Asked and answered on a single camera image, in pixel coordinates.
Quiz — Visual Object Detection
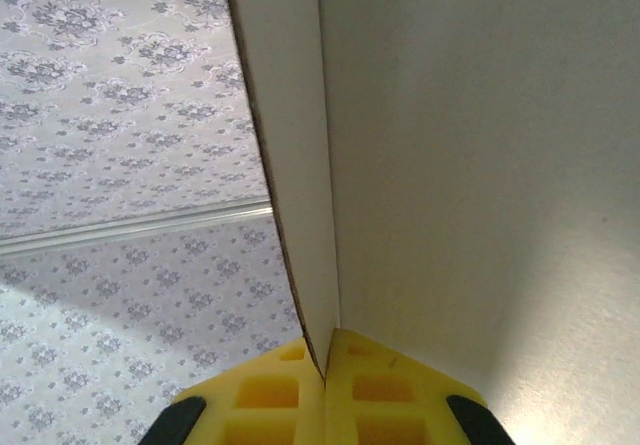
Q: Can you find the aluminium corner post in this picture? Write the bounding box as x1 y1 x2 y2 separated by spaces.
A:
0 203 275 257

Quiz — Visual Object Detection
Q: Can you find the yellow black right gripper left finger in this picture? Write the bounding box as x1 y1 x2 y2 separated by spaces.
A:
144 337 326 445

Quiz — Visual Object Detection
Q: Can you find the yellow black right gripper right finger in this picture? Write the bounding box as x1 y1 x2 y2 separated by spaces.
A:
324 327 514 445

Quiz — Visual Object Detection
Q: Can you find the yellow white paper box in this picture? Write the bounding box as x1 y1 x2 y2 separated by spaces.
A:
219 0 640 445

